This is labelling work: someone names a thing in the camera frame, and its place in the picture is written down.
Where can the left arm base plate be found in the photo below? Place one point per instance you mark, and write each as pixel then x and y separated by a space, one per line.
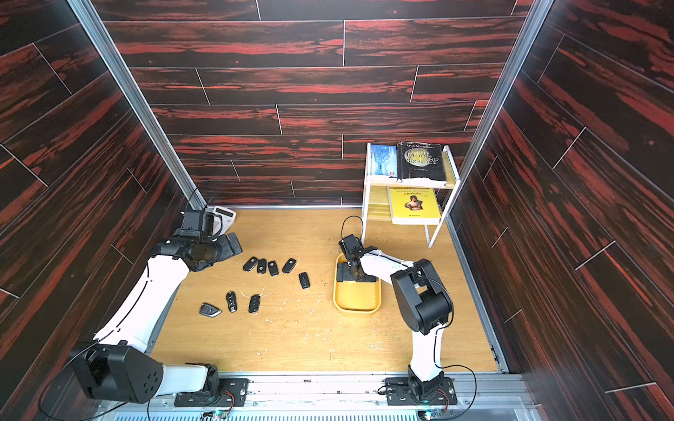
pixel 230 393

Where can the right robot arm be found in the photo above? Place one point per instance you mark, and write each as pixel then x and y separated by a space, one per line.
pixel 423 302

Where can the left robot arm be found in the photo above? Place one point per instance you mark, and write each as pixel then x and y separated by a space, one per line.
pixel 115 365

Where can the white wire shelf rack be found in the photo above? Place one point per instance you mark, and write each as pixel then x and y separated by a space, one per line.
pixel 376 205

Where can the blue white book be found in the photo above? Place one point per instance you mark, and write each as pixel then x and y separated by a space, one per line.
pixel 383 161

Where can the black silver car key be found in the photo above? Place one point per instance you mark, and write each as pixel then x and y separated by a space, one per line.
pixel 208 310

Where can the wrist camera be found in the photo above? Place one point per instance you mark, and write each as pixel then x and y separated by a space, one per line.
pixel 351 247
pixel 196 224

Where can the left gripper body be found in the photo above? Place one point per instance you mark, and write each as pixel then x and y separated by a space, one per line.
pixel 218 250

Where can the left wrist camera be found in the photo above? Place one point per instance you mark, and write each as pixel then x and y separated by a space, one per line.
pixel 196 224

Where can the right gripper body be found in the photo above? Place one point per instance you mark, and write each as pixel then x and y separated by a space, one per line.
pixel 350 260

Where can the black hardcover book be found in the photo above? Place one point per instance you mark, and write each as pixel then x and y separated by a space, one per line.
pixel 421 163

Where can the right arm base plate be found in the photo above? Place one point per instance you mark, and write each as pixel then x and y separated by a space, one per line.
pixel 407 391

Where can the yellow paperback book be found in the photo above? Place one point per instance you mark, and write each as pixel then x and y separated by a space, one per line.
pixel 413 206

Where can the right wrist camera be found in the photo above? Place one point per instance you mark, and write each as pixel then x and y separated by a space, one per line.
pixel 351 247

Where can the white calculator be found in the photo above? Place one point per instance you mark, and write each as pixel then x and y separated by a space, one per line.
pixel 222 219

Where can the yellow storage tray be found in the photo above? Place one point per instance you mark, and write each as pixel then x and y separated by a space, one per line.
pixel 352 297

